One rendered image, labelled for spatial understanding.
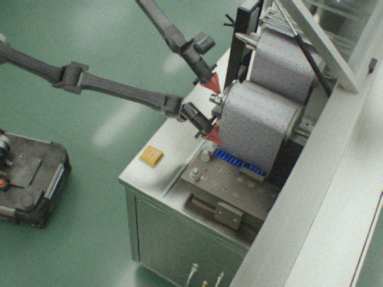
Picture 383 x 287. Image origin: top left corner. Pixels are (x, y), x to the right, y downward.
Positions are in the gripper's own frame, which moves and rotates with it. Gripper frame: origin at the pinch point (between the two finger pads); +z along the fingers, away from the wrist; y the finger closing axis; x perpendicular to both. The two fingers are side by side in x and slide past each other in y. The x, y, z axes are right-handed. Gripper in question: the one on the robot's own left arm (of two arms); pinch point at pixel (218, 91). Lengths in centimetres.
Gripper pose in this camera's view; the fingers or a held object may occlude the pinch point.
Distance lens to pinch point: 160.2
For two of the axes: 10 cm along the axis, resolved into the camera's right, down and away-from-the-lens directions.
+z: 6.1, 7.4, 2.8
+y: -5.2, 6.4, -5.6
